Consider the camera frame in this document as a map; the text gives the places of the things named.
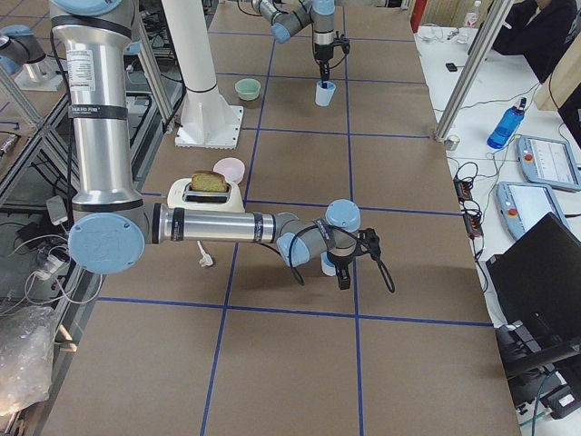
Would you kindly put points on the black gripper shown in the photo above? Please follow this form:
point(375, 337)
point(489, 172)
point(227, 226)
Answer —
point(339, 262)
point(322, 54)

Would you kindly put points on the light blue cup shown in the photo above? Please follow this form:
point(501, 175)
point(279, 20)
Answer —
point(324, 93)
point(327, 267)

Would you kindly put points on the green bowl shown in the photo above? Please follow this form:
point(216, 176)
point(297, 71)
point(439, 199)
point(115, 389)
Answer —
point(248, 89)

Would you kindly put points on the pink bowl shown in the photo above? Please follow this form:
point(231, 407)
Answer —
point(233, 169)

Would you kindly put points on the white toaster plug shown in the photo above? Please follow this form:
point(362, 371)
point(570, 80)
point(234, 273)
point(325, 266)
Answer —
point(206, 260)

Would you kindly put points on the bread slice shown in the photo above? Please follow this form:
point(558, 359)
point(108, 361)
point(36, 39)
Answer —
point(208, 181)

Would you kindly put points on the cream toaster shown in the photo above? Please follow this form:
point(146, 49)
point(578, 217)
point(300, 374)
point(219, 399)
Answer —
point(181, 195)

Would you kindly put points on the blue water bottle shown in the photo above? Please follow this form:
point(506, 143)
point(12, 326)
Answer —
point(508, 124)

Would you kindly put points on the near teach pendant tablet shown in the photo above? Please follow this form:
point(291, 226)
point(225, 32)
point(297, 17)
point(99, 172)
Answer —
point(524, 204)

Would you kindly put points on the teach pendant tablet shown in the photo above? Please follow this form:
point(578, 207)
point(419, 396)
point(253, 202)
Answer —
point(548, 161)
point(524, 204)

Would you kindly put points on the black laptop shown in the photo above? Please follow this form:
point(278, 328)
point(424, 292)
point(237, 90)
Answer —
point(537, 280)

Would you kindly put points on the seated person in black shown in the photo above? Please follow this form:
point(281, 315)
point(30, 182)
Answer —
point(538, 30)

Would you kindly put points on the far teach pendant tablet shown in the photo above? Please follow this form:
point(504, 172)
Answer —
point(548, 161)

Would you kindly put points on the clear plastic bag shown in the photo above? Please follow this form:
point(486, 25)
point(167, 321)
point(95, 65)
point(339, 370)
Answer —
point(27, 353)

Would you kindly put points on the white camera pillar base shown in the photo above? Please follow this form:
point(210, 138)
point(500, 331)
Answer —
point(207, 120)

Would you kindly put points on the aluminium frame post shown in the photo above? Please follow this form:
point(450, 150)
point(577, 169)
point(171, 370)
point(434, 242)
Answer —
point(482, 44)

